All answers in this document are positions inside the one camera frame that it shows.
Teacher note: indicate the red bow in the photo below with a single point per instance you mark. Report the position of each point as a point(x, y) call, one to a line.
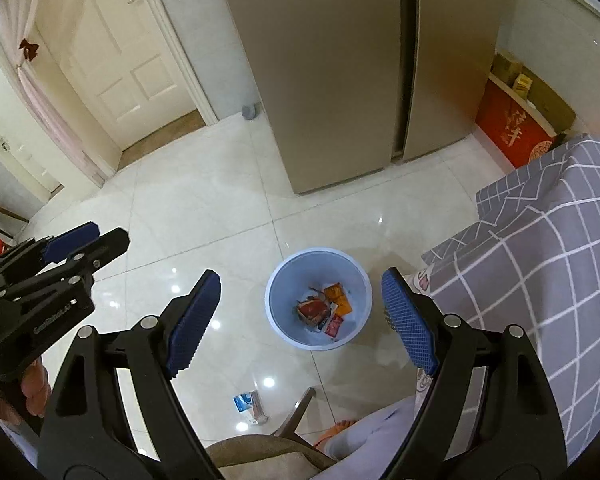
point(29, 50)

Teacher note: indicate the small red sachet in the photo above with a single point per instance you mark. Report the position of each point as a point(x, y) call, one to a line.
point(334, 327)

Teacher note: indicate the person's leg in lavender pants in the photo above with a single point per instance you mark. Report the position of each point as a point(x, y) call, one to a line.
point(380, 435)

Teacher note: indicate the yellow box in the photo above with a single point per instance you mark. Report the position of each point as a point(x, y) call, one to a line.
point(523, 83)

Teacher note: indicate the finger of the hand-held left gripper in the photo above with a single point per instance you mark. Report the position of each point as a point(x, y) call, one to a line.
point(72, 240)
point(105, 247)

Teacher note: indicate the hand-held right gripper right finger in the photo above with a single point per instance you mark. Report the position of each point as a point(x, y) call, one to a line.
point(407, 320)

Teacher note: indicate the blue white carton box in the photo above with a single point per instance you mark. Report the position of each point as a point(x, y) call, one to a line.
point(245, 402)

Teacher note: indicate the white panel door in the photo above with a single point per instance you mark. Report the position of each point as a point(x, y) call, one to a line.
point(130, 60)

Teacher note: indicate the orange foil packet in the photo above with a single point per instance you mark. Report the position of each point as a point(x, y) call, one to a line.
point(338, 296)

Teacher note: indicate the grey checked tablecloth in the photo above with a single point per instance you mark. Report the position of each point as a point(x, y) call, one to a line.
point(530, 260)

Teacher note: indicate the person's left hand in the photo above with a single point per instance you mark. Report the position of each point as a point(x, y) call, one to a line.
point(35, 385)

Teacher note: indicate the small grey cylinder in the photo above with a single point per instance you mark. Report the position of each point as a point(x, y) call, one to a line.
point(250, 111)

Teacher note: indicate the pink lace curtain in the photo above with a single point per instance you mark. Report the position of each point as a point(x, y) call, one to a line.
point(55, 110)

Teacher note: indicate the large cardboard box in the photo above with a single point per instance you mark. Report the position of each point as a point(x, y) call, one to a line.
point(555, 107)

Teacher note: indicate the red printed box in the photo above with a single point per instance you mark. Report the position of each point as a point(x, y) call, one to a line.
point(505, 125)

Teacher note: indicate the light blue plastic bin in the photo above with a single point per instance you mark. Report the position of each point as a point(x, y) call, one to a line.
point(285, 320)

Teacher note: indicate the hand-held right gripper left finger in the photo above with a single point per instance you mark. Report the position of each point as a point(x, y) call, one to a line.
point(192, 325)

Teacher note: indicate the gold double-door refrigerator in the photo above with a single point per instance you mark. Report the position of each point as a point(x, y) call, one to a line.
point(330, 85)

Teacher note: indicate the person's foot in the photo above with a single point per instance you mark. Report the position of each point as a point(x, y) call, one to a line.
point(342, 427)

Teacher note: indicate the red snack wrapper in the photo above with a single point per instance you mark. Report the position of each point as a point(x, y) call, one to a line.
point(311, 310)

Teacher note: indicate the beige cushioned wooden chair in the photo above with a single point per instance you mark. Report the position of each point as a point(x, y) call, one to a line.
point(260, 452)

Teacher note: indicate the small cardboard box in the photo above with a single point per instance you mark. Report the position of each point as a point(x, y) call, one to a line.
point(505, 66)

